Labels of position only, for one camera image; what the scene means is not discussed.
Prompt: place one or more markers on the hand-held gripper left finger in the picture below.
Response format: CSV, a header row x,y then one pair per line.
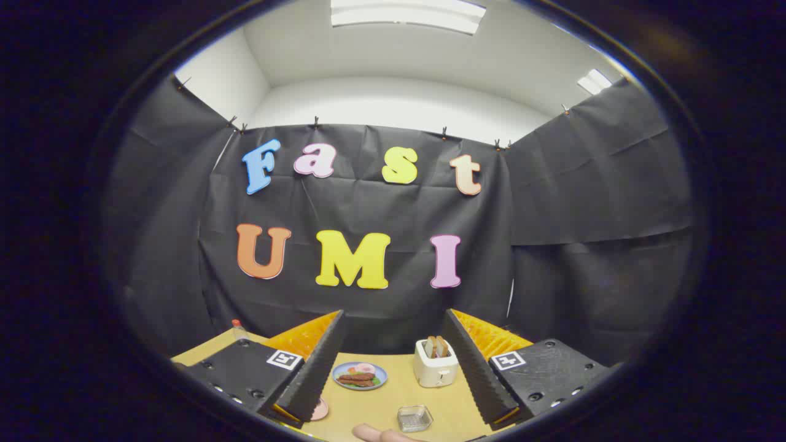
x,y
316,368

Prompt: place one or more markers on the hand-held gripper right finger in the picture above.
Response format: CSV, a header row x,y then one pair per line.
x,y
476,374

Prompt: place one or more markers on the blue food plate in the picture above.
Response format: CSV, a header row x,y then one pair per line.
x,y
344,384

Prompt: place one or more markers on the brown meat strip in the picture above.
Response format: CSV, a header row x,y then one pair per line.
x,y
357,383
356,376

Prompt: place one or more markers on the pink round plate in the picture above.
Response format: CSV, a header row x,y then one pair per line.
x,y
320,410

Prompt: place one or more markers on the white toaster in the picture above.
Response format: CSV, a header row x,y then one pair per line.
x,y
433,371

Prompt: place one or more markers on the toast bread slice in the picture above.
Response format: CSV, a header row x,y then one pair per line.
x,y
431,348
443,345

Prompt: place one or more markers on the pink ham slice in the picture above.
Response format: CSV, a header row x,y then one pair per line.
x,y
365,368

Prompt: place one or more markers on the clear plastic water bottle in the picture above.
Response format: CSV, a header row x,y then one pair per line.
x,y
238,331

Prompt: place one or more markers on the row of small cloth clips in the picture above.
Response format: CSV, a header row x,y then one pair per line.
x,y
316,121

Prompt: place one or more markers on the small ceiling light panel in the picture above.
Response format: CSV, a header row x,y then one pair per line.
x,y
594,81

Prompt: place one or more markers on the large ceiling light panel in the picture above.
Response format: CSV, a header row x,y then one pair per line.
x,y
405,15

